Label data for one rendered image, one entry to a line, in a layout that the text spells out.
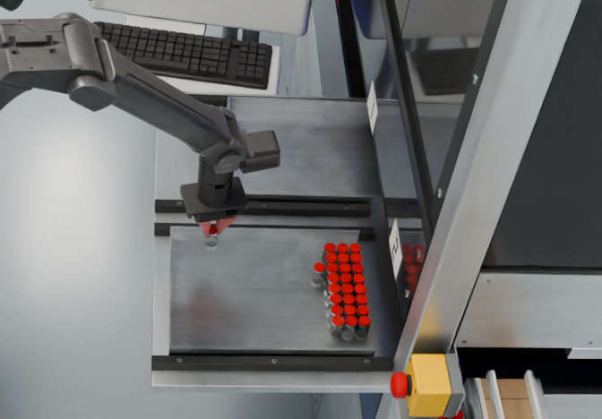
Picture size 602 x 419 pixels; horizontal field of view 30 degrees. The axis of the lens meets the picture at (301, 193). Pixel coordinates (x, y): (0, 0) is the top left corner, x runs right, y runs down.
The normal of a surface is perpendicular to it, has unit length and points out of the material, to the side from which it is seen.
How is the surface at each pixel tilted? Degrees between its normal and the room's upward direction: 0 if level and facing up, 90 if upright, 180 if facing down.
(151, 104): 105
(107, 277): 0
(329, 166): 0
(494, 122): 90
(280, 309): 0
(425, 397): 90
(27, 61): 20
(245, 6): 90
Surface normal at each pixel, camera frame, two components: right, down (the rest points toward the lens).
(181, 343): 0.11, -0.67
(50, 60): 0.40, -0.47
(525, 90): 0.07, 0.74
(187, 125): 0.34, 0.86
